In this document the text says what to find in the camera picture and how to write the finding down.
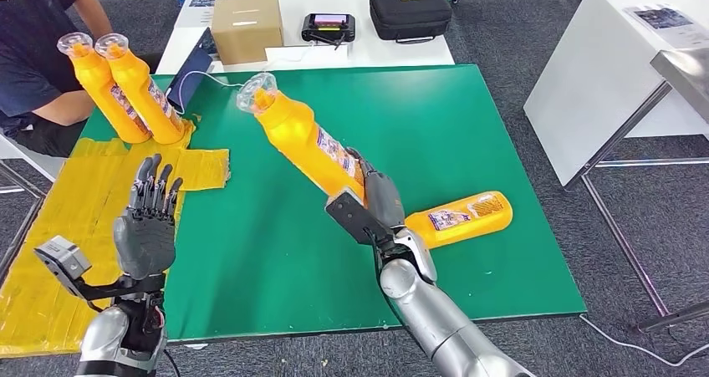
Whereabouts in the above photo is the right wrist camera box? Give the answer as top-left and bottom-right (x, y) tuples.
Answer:
(324, 188), (397, 248)

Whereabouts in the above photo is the printed paper sheet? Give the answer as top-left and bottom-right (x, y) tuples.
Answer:
(186, 0), (239, 27)

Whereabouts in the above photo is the orange detergent bottle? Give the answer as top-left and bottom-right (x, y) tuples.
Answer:
(403, 191), (514, 251)
(94, 33), (186, 145)
(236, 72), (370, 204)
(56, 32), (153, 145)

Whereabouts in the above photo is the black carrying case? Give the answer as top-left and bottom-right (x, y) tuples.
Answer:
(369, 0), (454, 45)

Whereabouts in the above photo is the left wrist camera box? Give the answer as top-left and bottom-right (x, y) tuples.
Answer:
(33, 235), (93, 287)

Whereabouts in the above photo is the dark blue tablet case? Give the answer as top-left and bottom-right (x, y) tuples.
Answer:
(166, 27), (217, 110)

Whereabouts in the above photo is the person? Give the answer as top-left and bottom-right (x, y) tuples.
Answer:
(0, 0), (165, 159)

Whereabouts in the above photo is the brown cardboard box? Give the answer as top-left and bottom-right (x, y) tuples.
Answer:
(211, 0), (285, 67)

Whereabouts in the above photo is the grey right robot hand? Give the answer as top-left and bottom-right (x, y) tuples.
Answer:
(345, 147), (406, 232)

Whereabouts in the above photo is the printed instruction sheet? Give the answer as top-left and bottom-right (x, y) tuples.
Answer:
(623, 3), (709, 48)

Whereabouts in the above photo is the green table mat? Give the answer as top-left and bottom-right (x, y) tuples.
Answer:
(74, 64), (587, 344)

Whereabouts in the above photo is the white charging cable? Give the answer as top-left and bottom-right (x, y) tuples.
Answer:
(176, 69), (247, 116)

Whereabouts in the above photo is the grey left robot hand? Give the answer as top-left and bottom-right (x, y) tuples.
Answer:
(113, 154), (184, 280)

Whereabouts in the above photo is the black handheld controller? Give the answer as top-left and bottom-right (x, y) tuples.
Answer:
(301, 13), (357, 47)

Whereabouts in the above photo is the yellow tape sheet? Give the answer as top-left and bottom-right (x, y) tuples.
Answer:
(0, 120), (231, 359)

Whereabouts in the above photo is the steel table with legs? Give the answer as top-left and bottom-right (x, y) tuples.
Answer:
(564, 48), (709, 334)

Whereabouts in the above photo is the white floor cable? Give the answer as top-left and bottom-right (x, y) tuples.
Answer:
(579, 314), (709, 369)

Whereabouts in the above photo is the white chair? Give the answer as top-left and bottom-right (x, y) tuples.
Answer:
(0, 133), (68, 183)

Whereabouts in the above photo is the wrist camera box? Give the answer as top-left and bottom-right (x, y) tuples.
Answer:
(33, 235), (93, 287)
(324, 188), (397, 248)

